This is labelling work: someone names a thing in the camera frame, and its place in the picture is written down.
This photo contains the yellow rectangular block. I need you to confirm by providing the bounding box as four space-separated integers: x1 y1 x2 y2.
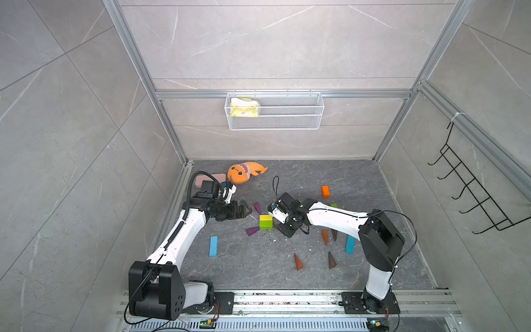
259 214 272 222

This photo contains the green rectangular block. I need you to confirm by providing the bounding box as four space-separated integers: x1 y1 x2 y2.
259 220 274 230

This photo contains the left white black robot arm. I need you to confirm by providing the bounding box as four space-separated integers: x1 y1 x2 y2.
125 179 252 321

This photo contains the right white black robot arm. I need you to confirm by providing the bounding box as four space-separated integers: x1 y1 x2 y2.
268 193 405 315

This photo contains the light blue eraser block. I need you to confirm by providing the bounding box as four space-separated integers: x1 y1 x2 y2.
209 236 218 257

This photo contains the orange fish plush toy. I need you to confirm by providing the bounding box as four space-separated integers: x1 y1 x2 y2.
227 162 268 185

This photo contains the pink rectangular case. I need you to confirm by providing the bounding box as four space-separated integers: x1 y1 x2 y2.
195 173 228 188

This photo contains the orange brown wedge block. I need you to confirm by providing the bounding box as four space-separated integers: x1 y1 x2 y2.
322 230 329 246

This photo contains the orange rectangular block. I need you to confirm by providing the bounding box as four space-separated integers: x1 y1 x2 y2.
322 185 330 199

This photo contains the reddish brown wedge block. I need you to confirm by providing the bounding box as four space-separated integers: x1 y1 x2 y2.
293 254 304 271

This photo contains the dark brown wedge block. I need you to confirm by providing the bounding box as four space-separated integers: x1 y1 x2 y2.
328 252 337 269

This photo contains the small teal block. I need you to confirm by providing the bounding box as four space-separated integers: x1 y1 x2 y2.
345 235 356 255

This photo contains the yellow white cloth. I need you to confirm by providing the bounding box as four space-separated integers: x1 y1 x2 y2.
229 97 261 118

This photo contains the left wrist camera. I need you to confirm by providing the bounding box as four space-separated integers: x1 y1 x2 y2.
222 181 236 203

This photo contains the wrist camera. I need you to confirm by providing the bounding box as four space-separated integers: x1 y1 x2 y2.
222 181 236 203
268 203 289 224

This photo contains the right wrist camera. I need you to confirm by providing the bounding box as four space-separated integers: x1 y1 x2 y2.
268 203 289 224

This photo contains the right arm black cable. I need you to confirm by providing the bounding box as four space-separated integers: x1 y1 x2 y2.
271 175 418 275

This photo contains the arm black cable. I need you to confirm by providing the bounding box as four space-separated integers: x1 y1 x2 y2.
271 175 418 275
123 170 227 326

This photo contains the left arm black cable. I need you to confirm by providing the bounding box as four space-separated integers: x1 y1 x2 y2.
123 170 227 326

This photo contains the white wire wall basket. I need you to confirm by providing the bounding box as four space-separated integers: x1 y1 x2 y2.
224 92 325 131

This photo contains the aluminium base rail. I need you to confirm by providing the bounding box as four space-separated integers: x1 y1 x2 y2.
116 289 466 331

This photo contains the black wire hook rack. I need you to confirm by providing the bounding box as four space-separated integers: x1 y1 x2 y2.
427 122 530 235

